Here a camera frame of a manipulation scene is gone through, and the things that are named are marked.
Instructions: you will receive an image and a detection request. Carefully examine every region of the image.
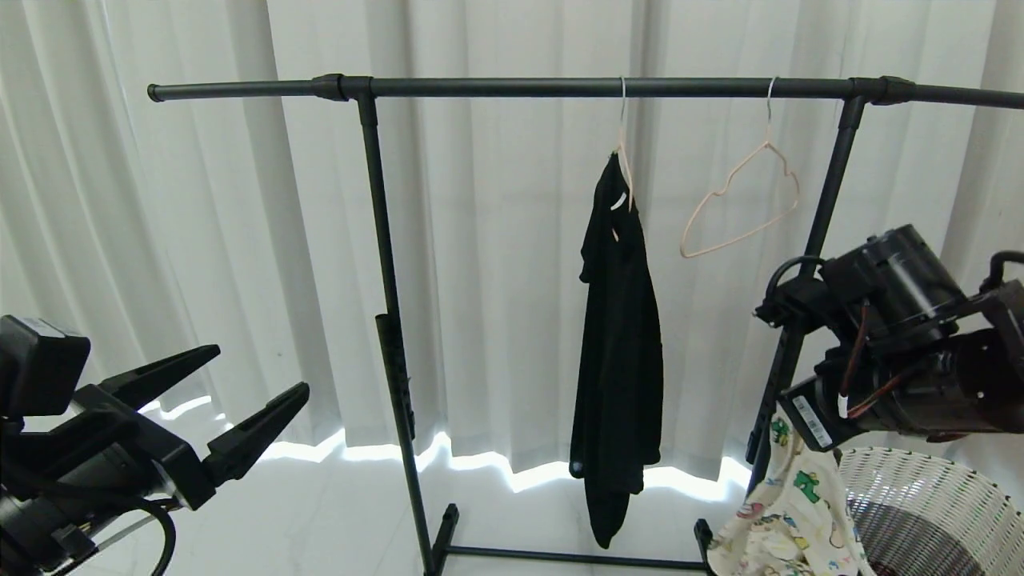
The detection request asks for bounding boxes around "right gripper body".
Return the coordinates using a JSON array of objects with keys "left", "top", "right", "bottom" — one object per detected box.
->
[{"left": 778, "top": 330, "right": 1024, "bottom": 454}]

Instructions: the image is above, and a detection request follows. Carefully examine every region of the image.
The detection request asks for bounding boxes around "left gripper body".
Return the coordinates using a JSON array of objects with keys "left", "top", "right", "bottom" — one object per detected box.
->
[{"left": 0, "top": 382, "right": 218, "bottom": 561}]

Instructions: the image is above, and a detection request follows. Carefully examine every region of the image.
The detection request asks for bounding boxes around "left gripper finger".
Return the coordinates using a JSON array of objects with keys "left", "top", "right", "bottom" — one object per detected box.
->
[
  {"left": 98, "top": 345, "right": 222, "bottom": 410},
  {"left": 202, "top": 382, "right": 311, "bottom": 488}
]

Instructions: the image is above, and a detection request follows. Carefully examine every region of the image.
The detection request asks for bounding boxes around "cream printed garment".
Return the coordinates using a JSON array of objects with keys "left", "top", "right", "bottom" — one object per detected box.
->
[{"left": 706, "top": 412, "right": 877, "bottom": 576}]

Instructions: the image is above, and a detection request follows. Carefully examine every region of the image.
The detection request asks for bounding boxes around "pink clothes hanger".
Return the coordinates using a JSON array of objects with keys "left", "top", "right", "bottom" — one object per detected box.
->
[
  {"left": 680, "top": 77, "right": 802, "bottom": 260},
  {"left": 612, "top": 77, "right": 638, "bottom": 241}
]

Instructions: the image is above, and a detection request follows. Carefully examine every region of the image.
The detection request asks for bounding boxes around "white laundry basket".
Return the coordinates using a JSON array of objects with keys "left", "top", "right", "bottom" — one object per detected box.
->
[{"left": 836, "top": 446, "right": 1024, "bottom": 576}]

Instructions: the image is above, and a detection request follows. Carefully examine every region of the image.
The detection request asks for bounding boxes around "black clothes rack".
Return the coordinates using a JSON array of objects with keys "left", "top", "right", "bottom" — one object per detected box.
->
[{"left": 146, "top": 74, "right": 1024, "bottom": 576}]

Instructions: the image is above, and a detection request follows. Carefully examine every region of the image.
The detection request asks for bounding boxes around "white curtain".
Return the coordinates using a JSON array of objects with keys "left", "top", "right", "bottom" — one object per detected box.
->
[{"left": 0, "top": 0, "right": 1024, "bottom": 490}]

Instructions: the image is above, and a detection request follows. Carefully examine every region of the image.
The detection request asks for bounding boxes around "black short-sleeved shirt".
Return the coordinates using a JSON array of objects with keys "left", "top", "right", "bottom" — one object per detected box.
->
[{"left": 570, "top": 152, "right": 665, "bottom": 550}]

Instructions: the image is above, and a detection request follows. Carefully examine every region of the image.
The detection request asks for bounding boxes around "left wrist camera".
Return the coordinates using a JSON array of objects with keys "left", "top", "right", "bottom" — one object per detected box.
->
[{"left": 0, "top": 315, "right": 91, "bottom": 437}]

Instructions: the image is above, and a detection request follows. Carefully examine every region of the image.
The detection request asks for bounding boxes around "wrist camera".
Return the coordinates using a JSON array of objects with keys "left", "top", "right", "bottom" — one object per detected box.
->
[
  {"left": 0, "top": 315, "right": 91, "bottom": 437},
  {"left": 754, "top": 272, "right": 837, "bottom": 330}
]

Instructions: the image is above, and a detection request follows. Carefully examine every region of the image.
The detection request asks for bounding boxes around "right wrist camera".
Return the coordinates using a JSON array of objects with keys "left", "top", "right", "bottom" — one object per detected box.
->
[{"left": 754, "top": 272, "right": 837, "bottom": 330}]

